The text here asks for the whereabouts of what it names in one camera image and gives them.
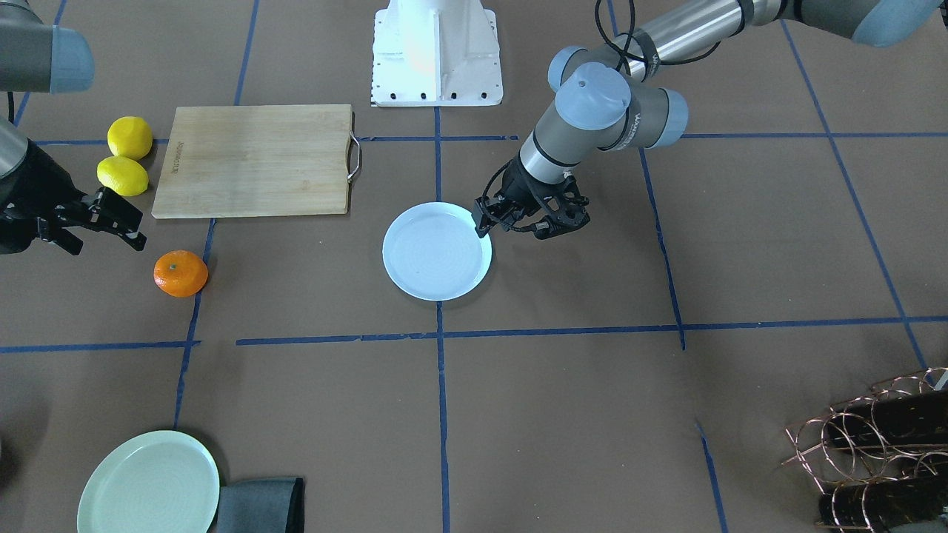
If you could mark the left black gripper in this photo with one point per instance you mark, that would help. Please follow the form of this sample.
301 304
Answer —
518 186

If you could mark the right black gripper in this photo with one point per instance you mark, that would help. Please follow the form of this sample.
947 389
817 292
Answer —
35 186

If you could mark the light blue plate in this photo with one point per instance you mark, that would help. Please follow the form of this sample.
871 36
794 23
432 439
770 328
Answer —
433 252

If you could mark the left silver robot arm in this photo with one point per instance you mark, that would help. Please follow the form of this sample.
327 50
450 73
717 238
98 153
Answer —
603 102

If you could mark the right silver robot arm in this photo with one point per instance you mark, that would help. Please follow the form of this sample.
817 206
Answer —
37 58

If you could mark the light green plate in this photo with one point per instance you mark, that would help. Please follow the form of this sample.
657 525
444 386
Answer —
161 481

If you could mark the lower yellow lemon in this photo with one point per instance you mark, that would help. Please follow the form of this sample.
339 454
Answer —
123 175

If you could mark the yellow lemon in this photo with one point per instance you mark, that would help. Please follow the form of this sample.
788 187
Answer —
131 137
123 175

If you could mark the upper yellow lemon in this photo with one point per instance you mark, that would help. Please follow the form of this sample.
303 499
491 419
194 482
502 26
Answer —
131 137

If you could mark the orange mandarin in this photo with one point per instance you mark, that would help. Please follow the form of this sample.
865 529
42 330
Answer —
180 273

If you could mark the bamboo cutting board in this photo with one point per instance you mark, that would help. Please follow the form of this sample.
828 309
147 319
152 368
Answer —
257 161

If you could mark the dark grey folded cloth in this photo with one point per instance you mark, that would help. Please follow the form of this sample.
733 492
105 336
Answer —
262 505

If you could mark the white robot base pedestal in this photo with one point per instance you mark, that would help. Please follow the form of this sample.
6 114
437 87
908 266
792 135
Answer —
436 53

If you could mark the copper wire bottle rack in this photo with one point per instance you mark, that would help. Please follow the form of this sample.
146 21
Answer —
878 461

